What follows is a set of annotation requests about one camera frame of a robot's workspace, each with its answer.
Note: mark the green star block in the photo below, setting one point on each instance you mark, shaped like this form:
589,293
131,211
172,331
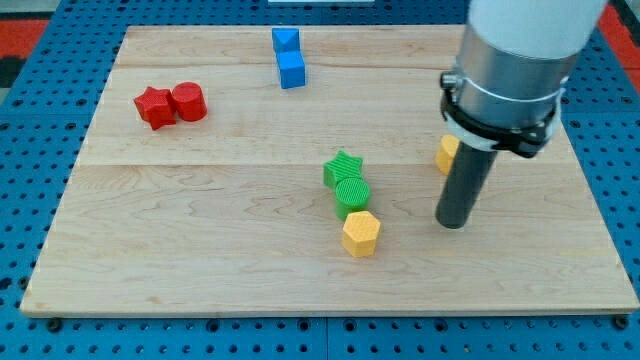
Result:
341,167

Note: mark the yellow hexagon block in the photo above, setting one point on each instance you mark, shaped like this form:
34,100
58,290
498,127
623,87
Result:
360,234

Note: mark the red star block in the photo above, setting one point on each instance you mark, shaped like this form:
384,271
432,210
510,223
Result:
156,107

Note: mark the light wooden board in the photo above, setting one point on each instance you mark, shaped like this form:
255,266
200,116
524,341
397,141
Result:
228,216

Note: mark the blue cube block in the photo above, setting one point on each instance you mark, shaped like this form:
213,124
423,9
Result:
292,69

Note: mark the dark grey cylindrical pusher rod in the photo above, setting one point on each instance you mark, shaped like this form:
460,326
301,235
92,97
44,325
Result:
464,182

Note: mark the yellow heart block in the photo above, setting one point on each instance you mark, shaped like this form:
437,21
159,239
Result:
446,153

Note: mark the blue triangle block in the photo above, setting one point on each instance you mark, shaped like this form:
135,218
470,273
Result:
285,40

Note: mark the green cylinder block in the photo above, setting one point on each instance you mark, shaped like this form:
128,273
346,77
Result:
352,195

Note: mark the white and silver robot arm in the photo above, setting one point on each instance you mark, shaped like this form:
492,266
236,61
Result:
505,87

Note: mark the red cylinder block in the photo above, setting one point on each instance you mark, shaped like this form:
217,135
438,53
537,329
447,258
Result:
189,101

